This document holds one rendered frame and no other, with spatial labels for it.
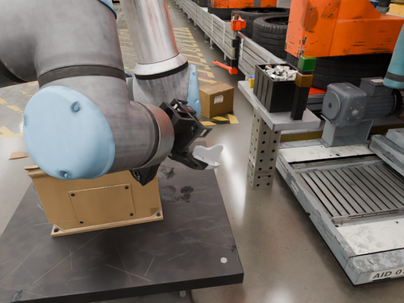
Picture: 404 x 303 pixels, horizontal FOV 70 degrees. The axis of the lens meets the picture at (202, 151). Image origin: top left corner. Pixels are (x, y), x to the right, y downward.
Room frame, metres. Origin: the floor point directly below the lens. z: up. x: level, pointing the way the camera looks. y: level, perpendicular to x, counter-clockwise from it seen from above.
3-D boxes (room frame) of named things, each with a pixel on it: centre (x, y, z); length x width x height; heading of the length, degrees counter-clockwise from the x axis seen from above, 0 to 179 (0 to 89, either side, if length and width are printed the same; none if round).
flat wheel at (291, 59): (1.90, -0.89, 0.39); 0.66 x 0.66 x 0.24
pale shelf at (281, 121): (1.08, -0.28, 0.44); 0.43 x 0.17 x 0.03; 10
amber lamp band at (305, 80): (0.88, -0.32, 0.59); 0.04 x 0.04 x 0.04; 10
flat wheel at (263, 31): (2.62, -0.77, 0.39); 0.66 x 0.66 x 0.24
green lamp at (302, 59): (0.88, -0.32, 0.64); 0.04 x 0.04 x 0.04; 10
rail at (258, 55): (2.73, -0.34, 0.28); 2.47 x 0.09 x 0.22; 10
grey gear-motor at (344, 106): (1.33, -0.83, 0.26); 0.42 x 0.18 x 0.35; 100
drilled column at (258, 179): (1.11, -0.28, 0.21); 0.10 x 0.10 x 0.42; 10
